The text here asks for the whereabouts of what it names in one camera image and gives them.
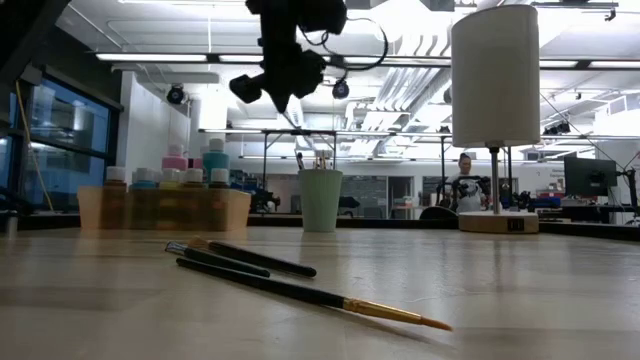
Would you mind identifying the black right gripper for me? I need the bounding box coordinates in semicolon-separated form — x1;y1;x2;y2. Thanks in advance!
228;29;327;115

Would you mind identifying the large turquoise paint bottle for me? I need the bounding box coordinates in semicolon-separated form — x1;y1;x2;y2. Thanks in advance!
202;137;232;171

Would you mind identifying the small tan paint bottle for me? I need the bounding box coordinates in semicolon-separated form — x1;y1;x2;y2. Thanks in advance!
184;167;205;229

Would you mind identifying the small yellow paint bottle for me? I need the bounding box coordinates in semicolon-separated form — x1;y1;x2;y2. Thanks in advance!
159;168;181;229

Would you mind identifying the small blue paint bottle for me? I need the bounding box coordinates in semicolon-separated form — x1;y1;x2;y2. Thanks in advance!
132;167;157;229

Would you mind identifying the thick black paintbrush gold ferrule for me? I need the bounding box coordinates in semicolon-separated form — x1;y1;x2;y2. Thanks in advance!
187;236;319;279

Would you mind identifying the thick black paintbrush silver ferrule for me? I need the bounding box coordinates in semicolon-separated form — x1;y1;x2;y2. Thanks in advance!
164;241;272;279

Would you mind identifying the small rust brown paint bottle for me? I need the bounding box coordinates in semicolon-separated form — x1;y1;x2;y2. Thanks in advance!
103;165;128;229

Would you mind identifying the long black paintbrush gold ferrule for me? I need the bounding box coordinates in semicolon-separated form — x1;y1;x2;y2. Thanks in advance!
174;256;455;333

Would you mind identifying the ceiling strip light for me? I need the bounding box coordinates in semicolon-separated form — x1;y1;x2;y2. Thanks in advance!
94;52;209;63
218;54;265;64

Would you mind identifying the light green plastic cup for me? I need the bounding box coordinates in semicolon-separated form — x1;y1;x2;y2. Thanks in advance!
297;168;344;234

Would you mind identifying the orange translucent plastic bin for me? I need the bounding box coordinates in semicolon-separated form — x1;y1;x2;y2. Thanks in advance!
77;186;252;232

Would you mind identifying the person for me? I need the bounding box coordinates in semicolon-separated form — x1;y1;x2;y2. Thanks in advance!
443;152;492;214

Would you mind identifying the white shade wooden base lamp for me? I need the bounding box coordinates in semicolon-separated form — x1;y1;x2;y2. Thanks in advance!
449;3;542;235

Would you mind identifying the black monitor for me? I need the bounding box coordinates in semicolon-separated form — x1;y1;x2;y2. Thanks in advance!
563;155;619;197

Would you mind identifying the black background metal frame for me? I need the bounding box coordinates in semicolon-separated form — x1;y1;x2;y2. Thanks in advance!
259;127;339;191

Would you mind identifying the yellow cable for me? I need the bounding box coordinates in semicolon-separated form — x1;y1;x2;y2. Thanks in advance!
13;79;56;212

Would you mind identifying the silver post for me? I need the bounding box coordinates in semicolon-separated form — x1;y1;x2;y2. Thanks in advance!
3;209;21;239

